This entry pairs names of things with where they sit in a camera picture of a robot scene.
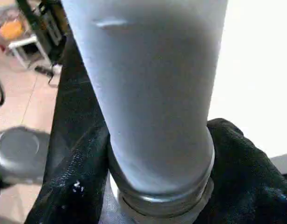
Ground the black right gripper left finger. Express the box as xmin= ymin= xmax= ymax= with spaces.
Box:
xmin=25 ymin=125 xmax=122 ymax=224

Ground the orange round object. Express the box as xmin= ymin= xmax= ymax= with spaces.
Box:
xmin=0 ymin=19 xmax=24 ymax=42

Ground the white plastic table top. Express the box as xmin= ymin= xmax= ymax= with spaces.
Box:
xmin=206 ymin=0 xmax=287 ymax=159

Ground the white plastic table leg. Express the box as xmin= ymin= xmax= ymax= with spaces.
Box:
xmin=60 ymin=0 xmax=228 ymax=224

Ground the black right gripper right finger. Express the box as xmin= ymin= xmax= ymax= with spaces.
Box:
xmin=194 ymin=118 xmax=287 ymax=224

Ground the small white stool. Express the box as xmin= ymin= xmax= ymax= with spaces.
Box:
xmin=7 ymin=35 xmax=55 ymax=71

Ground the black equipment stand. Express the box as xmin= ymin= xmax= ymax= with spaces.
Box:
xmin=15 ymin=0 xmax=70 ymax=66

